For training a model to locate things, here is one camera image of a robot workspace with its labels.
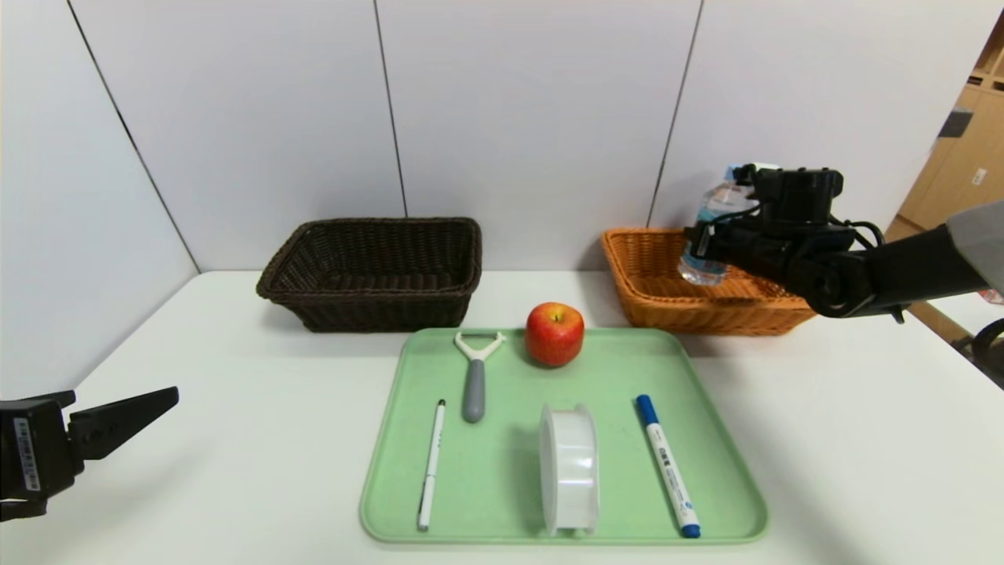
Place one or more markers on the orange wicker basket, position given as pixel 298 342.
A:
pixel 651 298

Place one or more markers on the clear water bottle blue cap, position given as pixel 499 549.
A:
pixel 718 205

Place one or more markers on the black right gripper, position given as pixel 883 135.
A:
pixel 700 239

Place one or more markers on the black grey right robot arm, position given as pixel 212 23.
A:
pixel 902 267

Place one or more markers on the clear tape roll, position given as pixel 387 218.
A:
pixel 570 471

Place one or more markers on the grey wall plate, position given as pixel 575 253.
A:
pixel 955 124

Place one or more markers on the white wall socket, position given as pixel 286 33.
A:
pixel 980 176

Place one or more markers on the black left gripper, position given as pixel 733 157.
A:
pixel 31 453

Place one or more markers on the light green plastic tray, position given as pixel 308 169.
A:
pixel 502 471

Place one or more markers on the slim white pen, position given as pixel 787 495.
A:
pixel 431 463

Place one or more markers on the light wooden cabinet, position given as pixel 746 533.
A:
pixel 969 157

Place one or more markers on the white side table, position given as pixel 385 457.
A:
pixel 973 310

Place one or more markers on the dark brown wicker basket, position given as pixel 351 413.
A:
pixel 369 306

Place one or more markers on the red apple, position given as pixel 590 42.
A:
pixel 555 337

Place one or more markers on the white marker blue cap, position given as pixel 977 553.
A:
pixel 667 463

